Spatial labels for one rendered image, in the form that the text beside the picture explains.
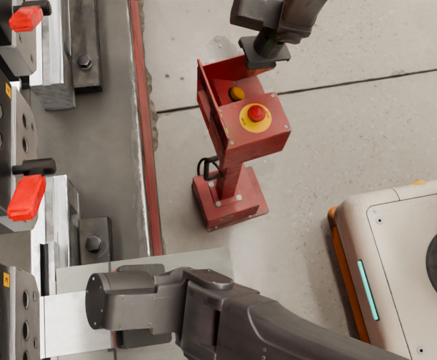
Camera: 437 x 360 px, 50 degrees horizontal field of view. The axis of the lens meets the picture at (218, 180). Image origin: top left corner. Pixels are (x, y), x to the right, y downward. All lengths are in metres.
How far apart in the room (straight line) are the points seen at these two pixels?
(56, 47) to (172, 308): 0.59
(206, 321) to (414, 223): 1.24
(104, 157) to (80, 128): 0.08
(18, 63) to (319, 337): 0.46
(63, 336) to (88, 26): 0.61
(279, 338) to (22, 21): 0.39
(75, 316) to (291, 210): 1.22
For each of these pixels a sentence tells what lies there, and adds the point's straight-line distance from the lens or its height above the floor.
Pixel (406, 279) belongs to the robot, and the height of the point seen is 0.28.
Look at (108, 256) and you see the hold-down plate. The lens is 0.84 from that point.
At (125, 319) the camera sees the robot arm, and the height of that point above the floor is 1.23.
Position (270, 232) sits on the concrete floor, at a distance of 1.79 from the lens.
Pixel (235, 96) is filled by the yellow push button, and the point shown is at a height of 0.73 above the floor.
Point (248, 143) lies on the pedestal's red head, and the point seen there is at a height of 0.77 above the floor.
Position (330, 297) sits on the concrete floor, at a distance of 1.79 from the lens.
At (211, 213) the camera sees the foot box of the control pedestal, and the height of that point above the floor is 0.12.
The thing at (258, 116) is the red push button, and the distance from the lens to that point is 1.03.
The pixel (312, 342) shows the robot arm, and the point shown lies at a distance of 0.40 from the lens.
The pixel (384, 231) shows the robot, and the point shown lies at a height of 0.28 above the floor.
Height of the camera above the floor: 1.72
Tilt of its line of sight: 70 degrees down
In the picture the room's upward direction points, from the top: 9 degrees clockwise
